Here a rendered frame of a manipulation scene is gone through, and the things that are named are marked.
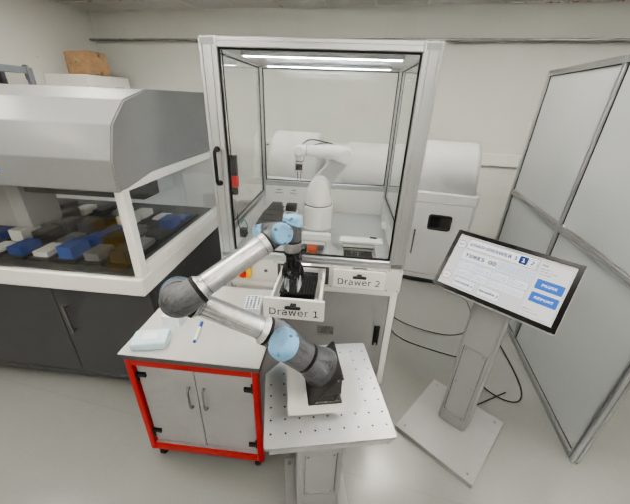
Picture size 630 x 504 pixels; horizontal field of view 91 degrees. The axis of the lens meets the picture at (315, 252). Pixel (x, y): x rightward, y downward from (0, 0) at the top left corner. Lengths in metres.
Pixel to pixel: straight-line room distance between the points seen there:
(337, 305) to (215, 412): 0.84
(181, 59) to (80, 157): 4.14
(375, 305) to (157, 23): 5.12
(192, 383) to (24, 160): 1.23
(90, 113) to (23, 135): 0.31
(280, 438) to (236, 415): 0.55
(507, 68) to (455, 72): 0.58
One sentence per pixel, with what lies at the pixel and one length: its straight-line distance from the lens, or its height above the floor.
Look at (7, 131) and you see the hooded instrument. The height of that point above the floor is 1.59.
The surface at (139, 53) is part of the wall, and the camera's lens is 6.12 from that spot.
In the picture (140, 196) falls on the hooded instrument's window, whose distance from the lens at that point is 1.81.
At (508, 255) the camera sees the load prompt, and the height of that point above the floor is 1.16.
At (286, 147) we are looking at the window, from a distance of 1.57.
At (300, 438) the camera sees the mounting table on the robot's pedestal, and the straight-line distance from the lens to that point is 1.19.
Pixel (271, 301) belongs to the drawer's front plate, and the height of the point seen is 0.91.
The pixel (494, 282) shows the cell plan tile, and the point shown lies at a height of 1.05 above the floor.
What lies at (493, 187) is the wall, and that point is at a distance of 5.04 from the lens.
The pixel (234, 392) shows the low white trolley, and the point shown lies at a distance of 1.58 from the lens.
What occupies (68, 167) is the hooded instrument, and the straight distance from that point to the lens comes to 1.76.
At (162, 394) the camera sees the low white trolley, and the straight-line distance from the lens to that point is 1.76.
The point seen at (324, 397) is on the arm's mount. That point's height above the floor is 0.79.
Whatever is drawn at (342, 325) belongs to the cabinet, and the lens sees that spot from 1.97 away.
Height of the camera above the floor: 1.76
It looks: 26 degrees down
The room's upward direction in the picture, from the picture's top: 2 degrees clockwise
